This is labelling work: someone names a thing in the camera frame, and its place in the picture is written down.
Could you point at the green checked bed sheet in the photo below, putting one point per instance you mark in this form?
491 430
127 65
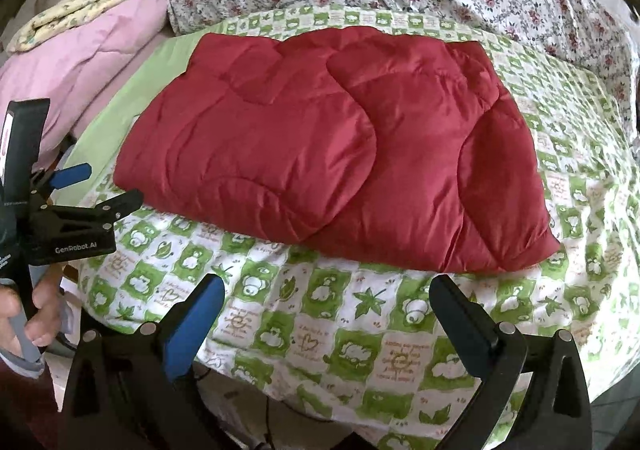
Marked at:
350 320

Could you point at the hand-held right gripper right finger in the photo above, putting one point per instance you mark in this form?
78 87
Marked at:
462 325

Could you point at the red quilted blanket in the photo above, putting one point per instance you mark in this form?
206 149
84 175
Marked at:
325 145

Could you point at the pink blanket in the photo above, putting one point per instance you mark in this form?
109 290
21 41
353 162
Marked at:
85 65

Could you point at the person's left hand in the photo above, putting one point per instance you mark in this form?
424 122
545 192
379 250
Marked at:
42 310

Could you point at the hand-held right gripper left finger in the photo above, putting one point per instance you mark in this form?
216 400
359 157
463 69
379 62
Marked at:
192 330

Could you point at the plain light green sheet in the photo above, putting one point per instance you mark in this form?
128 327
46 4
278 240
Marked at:
135 90

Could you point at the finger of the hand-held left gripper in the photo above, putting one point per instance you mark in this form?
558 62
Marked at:
75 175
115 204

